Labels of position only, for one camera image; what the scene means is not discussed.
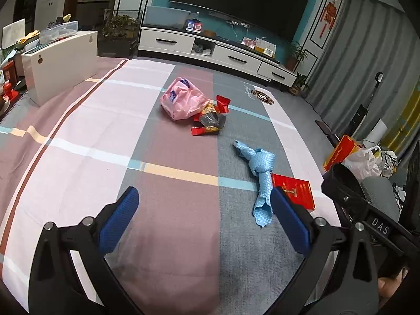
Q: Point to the grey curtain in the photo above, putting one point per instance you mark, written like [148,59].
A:
[357,46]

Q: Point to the white paper roll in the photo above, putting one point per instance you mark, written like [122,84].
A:
[376,131]

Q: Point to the small red wrapper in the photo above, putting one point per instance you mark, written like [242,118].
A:
[223,104]

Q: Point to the dark snack packet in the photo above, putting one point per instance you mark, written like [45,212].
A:
[211,116]

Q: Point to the red knot wall ornament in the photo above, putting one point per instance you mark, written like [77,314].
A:
[329,14]

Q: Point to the small potted floor plant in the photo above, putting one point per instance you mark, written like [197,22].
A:
[300,85]

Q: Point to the potted plant in red pot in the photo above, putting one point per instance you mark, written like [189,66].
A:
[297,55]

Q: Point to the person's right hand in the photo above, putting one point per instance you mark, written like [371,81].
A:
[388,287]

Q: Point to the large flat television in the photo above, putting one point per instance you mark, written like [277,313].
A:
[239,3]

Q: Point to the orange red carton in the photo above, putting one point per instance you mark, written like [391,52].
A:
[339,152]

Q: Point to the large potted plant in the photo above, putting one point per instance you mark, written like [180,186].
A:
[119,32]

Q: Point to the pile of patterned clothes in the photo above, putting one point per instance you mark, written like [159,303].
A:
[389,162]

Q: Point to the small brown box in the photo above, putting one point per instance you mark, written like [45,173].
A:
[209,33]

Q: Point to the white card box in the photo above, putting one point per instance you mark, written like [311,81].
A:
[259,46]

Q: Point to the long red wrapper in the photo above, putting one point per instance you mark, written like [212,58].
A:
[205,131]

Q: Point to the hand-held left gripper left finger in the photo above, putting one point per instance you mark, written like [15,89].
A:
[119,218]

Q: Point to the clear plastic storage box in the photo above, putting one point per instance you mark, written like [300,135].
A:
[59,32]

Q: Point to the black upright vacuum cleaner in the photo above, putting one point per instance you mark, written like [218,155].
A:
[364,105]

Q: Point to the white television cabinet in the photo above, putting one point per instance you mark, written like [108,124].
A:
[229,57]

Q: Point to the yellow patterned curtain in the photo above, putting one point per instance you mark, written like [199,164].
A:
[410,115]

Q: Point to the grey blue panel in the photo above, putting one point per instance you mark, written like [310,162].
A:
[167,17]

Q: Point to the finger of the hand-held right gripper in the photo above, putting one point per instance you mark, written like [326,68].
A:
[344,187]

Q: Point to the white plastic bag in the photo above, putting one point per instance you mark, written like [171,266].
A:
[362,162]

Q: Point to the checked bed sheet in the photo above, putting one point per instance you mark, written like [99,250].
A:
[147,157]

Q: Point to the white side cabinet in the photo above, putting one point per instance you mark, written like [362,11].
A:
[62,65]

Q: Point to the pink plastic bag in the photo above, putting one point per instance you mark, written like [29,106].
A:
[182,100]

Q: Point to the light blue cloth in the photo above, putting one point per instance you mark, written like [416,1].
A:
[259,164]

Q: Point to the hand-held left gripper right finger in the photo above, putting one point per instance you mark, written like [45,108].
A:
[290,221]

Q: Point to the red packet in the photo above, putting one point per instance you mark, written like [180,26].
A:
[297,190]

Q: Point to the grey chair seat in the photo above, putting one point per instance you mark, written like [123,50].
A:
[382,197]

